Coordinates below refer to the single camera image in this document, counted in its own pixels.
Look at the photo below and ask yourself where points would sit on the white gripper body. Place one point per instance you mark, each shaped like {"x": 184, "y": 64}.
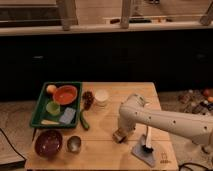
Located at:
{"x": 125, "y": 128}

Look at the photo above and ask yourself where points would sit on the wooden board eraser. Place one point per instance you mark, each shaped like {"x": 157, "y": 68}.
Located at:
{"x": 119, "y": 136}

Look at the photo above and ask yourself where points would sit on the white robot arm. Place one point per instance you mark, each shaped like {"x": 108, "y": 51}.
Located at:
{"x": 197, "y": 128}

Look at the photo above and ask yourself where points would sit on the small metal cup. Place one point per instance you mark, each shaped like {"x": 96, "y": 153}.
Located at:
{"x": 74, "y": 144}

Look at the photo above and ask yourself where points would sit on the small green cup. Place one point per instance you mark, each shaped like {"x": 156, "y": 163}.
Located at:
{"x": 53, "y": 108}

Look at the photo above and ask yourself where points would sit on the grey cloth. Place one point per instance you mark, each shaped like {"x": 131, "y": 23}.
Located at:
{"x": 139, "y": 152}

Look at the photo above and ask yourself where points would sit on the green cucumber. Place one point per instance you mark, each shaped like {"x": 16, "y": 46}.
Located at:
{"x": 83, "y": 121}

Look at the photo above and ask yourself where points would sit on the brown pine cone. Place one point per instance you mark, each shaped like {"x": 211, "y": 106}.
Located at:
{"x": 88, "y": 99}

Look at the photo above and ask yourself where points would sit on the blue sponge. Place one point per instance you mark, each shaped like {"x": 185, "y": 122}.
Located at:
{"x": 67, "y": 116}

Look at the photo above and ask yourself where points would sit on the orange bowl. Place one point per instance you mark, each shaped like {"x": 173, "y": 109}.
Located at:
{"x": 65, "y": 94}

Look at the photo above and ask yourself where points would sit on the spice bottles on floor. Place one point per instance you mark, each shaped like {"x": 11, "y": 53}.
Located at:
{"x": 194, "y": 102}

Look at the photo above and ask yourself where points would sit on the dark red bowl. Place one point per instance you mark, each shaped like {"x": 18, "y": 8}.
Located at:
{"x": 48, "y": 143}

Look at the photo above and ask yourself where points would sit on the yellow round fruit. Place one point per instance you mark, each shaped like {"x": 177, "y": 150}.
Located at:
{"x": 50, "y": 89}

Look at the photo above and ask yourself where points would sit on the banana slice in tray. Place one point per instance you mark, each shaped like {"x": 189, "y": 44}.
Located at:
{"x": 48, "y": 122}

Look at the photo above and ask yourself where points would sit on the green plastic tray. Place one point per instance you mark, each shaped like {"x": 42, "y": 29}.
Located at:
{"x": 40, "y": 112}

